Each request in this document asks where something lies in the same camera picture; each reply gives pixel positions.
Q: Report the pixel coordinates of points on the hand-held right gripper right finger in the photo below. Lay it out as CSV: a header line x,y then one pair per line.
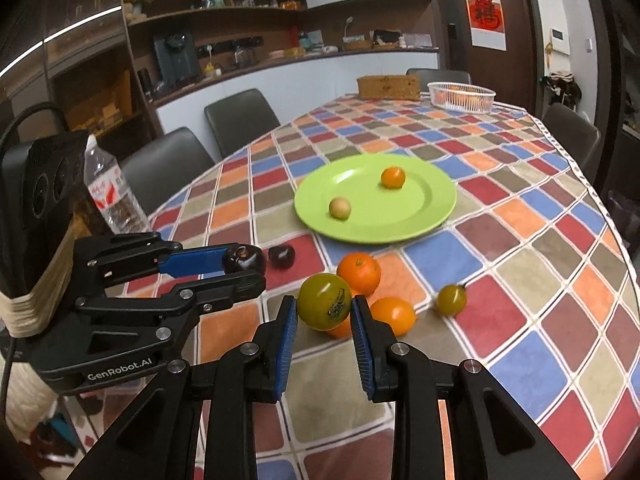
x,y
361,350

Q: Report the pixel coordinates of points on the glass kettle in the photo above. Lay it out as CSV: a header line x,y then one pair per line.
x,y
241,59

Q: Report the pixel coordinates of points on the dark plum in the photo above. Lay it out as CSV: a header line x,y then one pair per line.
x,y
281,257
245,259

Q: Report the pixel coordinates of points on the black box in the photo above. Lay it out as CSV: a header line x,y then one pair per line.
x,y
387,37

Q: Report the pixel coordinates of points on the pale beige round fruit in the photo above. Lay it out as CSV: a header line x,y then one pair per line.
x,y
340,208

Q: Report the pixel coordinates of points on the small orange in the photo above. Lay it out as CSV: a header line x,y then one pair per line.
x,y
392,178

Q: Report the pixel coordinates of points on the wooden shelf cabinet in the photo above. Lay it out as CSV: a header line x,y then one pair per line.
x,y
260,25

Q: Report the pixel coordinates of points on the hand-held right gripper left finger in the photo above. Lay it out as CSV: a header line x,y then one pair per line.
x,y
285,350

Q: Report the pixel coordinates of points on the black water dispenser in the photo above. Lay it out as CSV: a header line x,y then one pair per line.
x,y
175,60

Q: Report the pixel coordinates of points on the small green fruit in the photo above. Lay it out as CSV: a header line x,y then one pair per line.
x,y
451,300

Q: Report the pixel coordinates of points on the red and white wall poster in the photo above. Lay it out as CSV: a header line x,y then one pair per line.
x,y
484,15

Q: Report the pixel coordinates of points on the green tomato with sticker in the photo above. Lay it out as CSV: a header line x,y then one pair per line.
x,y
322,300

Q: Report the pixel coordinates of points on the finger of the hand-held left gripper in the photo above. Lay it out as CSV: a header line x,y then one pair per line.
x,y
225,290
195,261

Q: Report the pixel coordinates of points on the colourful checkered tablecloth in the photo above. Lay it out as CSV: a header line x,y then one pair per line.
x,y
500,270

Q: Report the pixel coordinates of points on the white intercom panel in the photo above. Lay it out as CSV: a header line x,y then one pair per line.
x,y
559,41

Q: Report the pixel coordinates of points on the shoe rack with bags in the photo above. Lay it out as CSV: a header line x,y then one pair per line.
x,y
560,87

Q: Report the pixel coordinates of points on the red bottle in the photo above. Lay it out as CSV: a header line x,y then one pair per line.
x,y
294,37

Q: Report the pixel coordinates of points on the green plate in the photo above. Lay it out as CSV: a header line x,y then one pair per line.
x,y
385,215

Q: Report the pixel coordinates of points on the wicker basket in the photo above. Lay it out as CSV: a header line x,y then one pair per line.
x,y
358,45

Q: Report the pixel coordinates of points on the white desk lamp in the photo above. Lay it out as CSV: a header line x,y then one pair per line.
x,y
348,27

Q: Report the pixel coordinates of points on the clear plastic water bottle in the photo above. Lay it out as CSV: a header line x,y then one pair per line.
x,y
115,195

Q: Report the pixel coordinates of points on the dark grey chair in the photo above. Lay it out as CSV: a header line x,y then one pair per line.
x,y
437,75
165,160
240,120
570,135

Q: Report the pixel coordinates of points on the woven tissue box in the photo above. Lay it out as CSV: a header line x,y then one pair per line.
x,y
387,87

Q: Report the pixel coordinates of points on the brown door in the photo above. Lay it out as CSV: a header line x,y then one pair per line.
x,y
450,5

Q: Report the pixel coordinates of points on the white plastic basket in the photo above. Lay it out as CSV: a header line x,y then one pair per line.
x,y
460,100

